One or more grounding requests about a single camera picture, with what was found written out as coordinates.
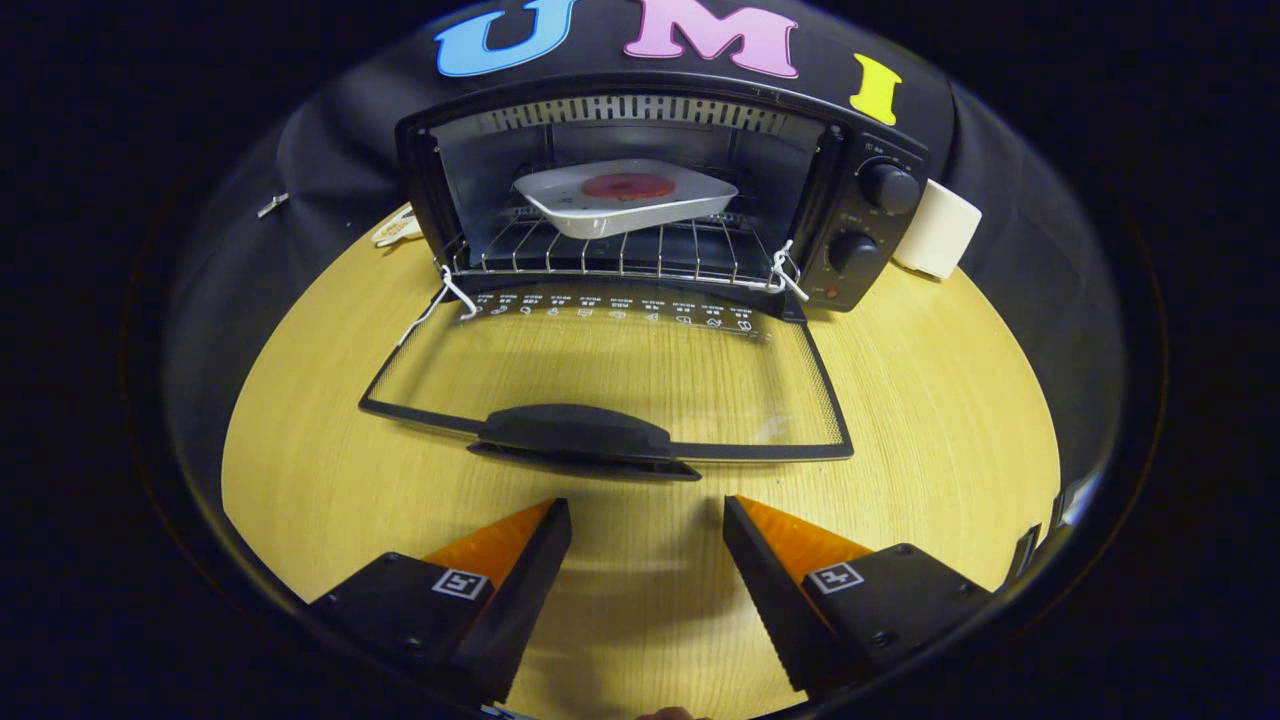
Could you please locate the metal wire oven rack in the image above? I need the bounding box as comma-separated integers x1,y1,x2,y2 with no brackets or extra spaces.
440,210,791,291

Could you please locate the black toaster oven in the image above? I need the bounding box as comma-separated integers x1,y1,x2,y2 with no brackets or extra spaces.
358,72,931,483

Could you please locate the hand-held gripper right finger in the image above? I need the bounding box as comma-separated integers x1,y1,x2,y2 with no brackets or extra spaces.
722,494,993,699

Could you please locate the pink ham slice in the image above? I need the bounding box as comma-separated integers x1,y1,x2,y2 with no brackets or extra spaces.
581,172,677,202

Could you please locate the white square plate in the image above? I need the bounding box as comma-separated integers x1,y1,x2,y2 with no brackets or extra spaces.
513,158,739,241

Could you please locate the white string tie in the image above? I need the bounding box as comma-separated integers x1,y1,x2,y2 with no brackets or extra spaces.
768,240,809,303
400,265,479,346

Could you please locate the white pop-up toaster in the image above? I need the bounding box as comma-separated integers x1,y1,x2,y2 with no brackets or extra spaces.
892,178,983,281

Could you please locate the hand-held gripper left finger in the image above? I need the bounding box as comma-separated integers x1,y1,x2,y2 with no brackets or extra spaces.
308,497,573,704

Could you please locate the black backdrop cloth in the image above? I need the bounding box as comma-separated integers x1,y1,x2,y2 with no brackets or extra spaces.
165,0,1126,481

